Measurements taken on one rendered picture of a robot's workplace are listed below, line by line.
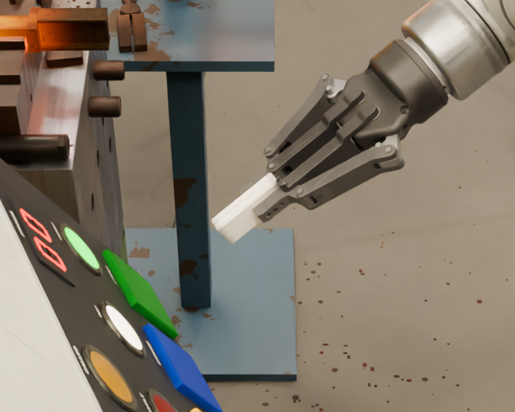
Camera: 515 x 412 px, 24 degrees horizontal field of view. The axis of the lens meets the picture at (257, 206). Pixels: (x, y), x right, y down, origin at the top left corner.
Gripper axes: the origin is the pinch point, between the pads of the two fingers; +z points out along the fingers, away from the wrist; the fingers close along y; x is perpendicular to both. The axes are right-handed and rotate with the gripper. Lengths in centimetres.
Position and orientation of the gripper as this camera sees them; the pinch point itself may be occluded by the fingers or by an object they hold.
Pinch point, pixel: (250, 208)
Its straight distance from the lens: 108.4
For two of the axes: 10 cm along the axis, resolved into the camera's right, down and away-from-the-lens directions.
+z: -7.8, 6.3, 0.6
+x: -4.5, -4.8, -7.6
